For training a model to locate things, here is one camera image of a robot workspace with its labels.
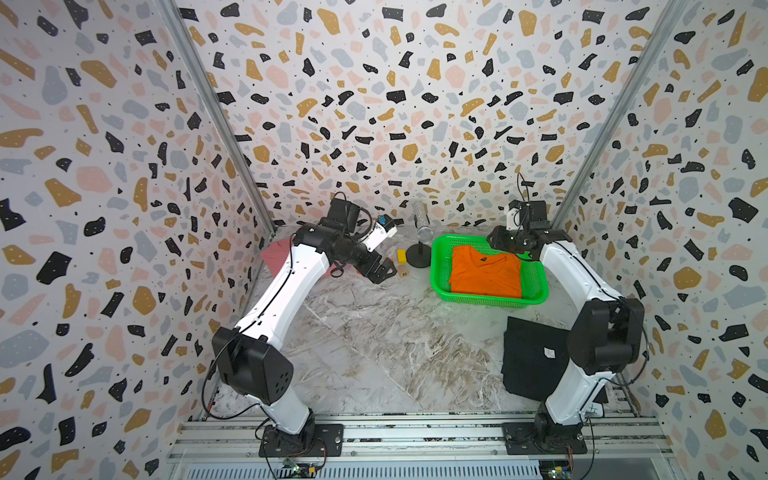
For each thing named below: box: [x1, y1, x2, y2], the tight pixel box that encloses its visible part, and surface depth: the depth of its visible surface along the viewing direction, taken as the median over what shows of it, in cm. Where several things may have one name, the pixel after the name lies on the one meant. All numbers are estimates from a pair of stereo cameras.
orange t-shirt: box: [450, 245, 522, 299], surface depth 108 cm
